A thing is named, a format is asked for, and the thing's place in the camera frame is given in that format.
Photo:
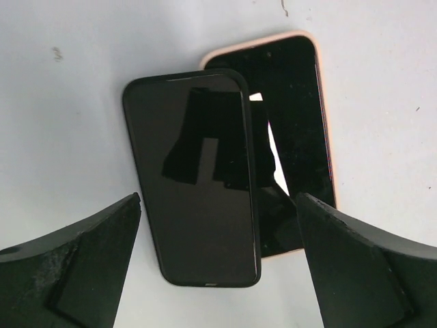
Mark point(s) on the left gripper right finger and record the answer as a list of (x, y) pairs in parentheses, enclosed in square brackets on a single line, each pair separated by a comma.
[(364, 276)]

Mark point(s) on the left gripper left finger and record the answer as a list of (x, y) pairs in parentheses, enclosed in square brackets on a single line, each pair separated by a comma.
[(74, 276)]

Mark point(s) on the phone in pink case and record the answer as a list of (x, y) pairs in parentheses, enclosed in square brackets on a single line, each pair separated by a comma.
[(290, 132)]

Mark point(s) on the phone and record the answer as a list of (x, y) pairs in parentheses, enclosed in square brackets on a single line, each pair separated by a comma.
[(290, 132), (192, 141)]

